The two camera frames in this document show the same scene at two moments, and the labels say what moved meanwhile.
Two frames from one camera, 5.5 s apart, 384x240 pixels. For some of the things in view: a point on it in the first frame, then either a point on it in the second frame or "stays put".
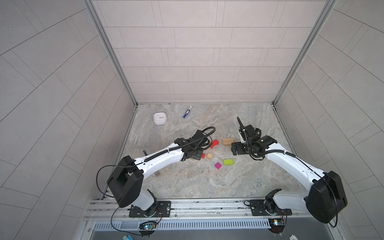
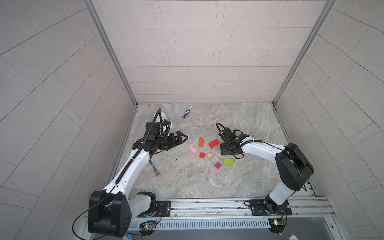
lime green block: [228, 162] stays put
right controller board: [277, 225] stays put
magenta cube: [218, 165] stays put
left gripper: [198, 156] to [177, 142]
